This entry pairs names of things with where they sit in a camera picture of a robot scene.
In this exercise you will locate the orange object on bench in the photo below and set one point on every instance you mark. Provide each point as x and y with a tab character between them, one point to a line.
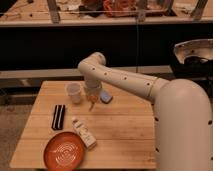
119	8

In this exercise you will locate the silver robot base cover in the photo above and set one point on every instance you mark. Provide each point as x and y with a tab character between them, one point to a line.
201	48

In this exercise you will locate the wooden folding table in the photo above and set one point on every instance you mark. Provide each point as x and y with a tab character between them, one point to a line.
123	128

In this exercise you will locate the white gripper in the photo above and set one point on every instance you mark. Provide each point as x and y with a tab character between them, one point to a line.
92	94

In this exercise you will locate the blue sponge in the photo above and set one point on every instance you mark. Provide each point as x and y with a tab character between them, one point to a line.
105	97

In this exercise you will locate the orange patterned plate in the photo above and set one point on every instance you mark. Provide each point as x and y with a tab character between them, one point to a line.
64	152

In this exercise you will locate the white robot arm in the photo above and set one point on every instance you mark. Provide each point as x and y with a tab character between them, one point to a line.
183	116

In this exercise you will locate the black striped block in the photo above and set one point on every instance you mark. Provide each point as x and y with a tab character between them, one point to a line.
58	117

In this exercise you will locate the white ceramic cup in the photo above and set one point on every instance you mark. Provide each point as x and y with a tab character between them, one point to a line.
73	90

